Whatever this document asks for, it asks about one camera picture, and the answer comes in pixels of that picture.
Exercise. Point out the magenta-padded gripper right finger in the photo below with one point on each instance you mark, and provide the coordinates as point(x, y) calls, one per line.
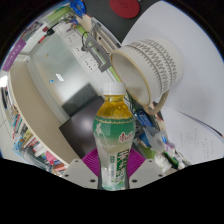
point(146, 171)

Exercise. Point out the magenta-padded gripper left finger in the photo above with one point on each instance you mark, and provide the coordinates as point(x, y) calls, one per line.
point(78, 171)

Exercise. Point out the green-labelled tea drink bottle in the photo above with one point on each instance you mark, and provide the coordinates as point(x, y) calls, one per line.
point(113, 133)

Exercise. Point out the white tissue pile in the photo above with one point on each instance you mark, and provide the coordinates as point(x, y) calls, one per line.
point(161, 161)

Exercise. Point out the black computer monitor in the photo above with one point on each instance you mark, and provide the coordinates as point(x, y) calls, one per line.
point(80, 130)

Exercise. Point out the blue package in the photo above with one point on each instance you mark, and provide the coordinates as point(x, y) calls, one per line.
point(145, 120)

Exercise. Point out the handwritten paper sheet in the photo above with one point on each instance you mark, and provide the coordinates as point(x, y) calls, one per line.
point(196, 143)

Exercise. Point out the cream patterned ceramic mug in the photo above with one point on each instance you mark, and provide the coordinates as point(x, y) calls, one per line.
point(150, 66)

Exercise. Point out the dark wine bottle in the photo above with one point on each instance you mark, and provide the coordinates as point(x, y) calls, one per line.
point(46, 35)

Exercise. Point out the black desk mat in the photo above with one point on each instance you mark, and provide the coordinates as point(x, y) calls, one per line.
point(103, 16)

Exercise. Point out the white wall socket panel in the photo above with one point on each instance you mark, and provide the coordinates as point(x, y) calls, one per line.
point(81, 50)

